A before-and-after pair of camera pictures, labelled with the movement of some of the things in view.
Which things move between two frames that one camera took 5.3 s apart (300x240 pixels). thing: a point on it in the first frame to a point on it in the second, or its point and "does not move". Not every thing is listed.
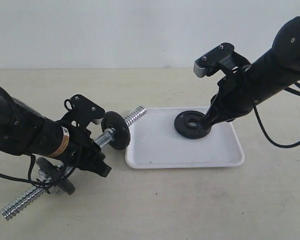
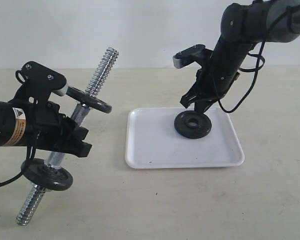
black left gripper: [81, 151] to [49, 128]
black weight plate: [187, 124] does not move
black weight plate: [116, 120] to [88, 100]
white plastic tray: [155, 142] does not move
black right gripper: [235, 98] to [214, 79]
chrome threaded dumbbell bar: [48, 176] to [31, 207]
